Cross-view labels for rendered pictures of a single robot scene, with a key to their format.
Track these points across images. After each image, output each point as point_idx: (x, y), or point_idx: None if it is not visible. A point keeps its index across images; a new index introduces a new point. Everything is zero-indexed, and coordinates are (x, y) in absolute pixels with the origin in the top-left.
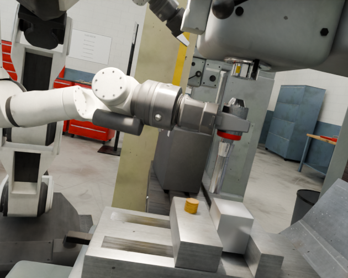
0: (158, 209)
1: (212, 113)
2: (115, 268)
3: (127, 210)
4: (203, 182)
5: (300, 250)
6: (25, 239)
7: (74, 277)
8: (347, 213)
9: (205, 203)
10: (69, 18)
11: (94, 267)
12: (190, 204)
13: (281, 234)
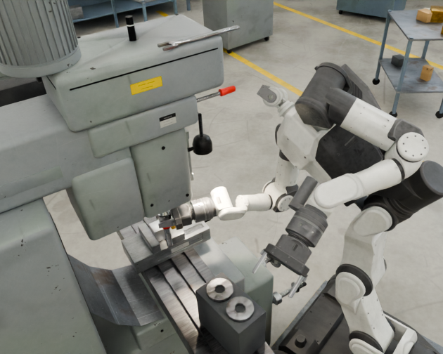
0: (207, 276)
1: None
2: None
3: (200, 230)
4: (207, 352)
5: (120, 306)
6: (339, 338)
7: (217, 247)
8: (93, 296)
9: (188, 308)
10: (371, 207)
11: None
12: None
13: (131, 323)
